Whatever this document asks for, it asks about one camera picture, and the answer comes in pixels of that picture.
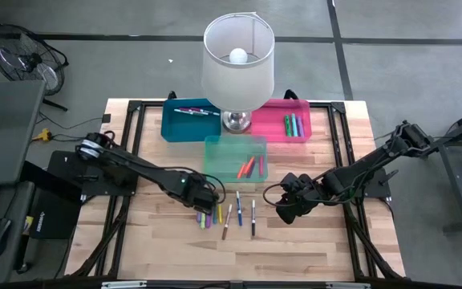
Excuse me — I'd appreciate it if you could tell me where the tilted computer monitor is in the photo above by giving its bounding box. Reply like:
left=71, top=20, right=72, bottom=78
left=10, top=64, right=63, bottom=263
left=0, top=79, right=47, bottom=188

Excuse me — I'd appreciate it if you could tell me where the pink plastic bin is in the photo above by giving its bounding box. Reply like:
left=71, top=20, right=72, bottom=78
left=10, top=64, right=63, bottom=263
left=250, top=99, right=312, bottom=144

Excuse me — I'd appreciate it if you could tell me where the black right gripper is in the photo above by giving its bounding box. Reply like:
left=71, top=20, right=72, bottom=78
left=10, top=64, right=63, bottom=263
left=275, top=172, right=326, bottom=225

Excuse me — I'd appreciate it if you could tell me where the white shade table lamp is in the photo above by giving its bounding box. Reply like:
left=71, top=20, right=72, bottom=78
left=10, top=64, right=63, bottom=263
left=201, top=11, right=276, bottom=135

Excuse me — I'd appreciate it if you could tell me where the black table frame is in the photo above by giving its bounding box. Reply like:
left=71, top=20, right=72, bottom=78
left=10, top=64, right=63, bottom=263
left=68, top=99, right=404, bottom=282

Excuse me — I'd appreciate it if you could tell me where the black metal stand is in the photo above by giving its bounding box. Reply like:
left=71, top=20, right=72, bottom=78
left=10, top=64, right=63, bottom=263
left=431, top=102, right=462, bottom=234

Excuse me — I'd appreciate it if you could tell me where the blue marker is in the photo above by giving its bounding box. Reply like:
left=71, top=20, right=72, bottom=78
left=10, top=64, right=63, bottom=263
left=235, top=190, right=243, bottom=227

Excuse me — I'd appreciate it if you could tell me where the brown marker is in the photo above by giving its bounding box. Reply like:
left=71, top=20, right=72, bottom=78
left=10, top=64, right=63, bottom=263
left=221, top=203, right=233, bottom=241

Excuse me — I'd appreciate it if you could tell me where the black mini computer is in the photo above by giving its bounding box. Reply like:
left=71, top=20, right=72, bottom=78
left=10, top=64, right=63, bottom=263
left=28, top=188, right=83, bottom=241

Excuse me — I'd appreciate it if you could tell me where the translucent green plastic bin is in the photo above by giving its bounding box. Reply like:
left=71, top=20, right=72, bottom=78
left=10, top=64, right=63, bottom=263
left=203, top=135, right=269, bottom=184

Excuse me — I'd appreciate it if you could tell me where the black floor fan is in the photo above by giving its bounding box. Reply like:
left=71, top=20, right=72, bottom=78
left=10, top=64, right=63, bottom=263
left=0, top=22, right=70, bottom=112

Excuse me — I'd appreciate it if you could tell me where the yellow power plug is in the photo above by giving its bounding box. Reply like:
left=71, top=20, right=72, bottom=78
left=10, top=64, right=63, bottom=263
left=32, top=128, right=54, bottom=143

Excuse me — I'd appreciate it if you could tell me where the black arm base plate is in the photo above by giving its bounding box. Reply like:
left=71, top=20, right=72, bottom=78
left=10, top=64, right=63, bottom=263
left=47, top=150, right=139, bottom=197
left=361, top=168, right=392, bottom=200

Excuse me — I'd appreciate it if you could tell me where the blue plastic bin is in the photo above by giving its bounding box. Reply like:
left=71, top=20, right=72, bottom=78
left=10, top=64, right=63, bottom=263
left=160, top=98, right=223, bottom=144

